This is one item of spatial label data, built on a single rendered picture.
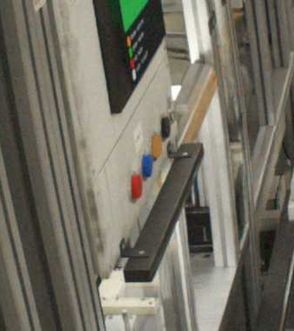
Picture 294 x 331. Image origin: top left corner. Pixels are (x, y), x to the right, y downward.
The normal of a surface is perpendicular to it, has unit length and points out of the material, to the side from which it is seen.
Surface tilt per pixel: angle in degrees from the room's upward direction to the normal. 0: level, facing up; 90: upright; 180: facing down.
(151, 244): 0
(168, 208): 0
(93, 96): 90
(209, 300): 0
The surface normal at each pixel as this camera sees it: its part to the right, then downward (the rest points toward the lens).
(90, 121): 0.96, -0.04
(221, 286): -0.15, -0.91
